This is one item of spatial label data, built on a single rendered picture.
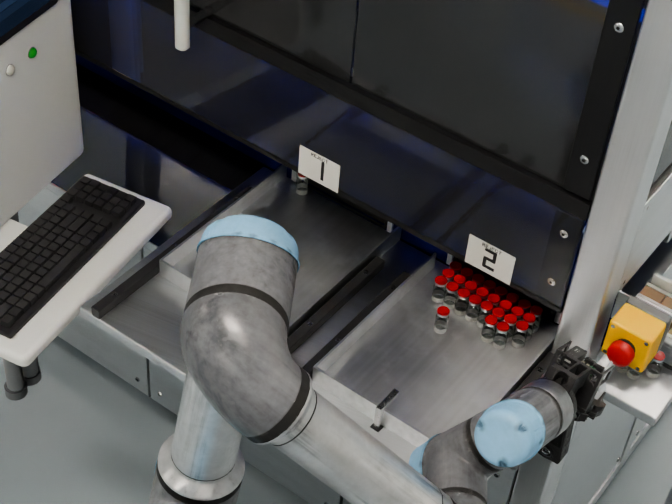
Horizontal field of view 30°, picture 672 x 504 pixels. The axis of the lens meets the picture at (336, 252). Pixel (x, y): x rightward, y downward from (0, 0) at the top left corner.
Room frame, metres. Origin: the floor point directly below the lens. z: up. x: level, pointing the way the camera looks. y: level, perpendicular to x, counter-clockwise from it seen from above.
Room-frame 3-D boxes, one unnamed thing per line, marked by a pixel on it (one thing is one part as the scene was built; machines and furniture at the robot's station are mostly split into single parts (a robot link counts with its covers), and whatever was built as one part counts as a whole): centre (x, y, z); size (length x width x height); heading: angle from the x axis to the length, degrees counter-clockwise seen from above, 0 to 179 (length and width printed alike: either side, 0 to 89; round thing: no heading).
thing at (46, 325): (1.60, 0.53, 0.79); 0.45 x 0.28 x 0.03; 156
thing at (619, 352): (1.31, -0.44, 0.99); 0.04 x 0.04 x 0.04; 57
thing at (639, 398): (1.37, -0.50, 0.87); 0.14 x 0.13 x 0.02; 147
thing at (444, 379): (1.36, -0.18, 0.90); 0.34 x 0.26 x 0.04; 147
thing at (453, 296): (1.45, -0.24, 0.90); 0.18 x 0.02 x 0.05; 57
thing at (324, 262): (1.56, 0.09, 0.90); 0.34 x 0.26 x 0.04; 147
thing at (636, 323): (1.34, -0.47, 1.00); 0.08 x 0.07 x 0.07; 147
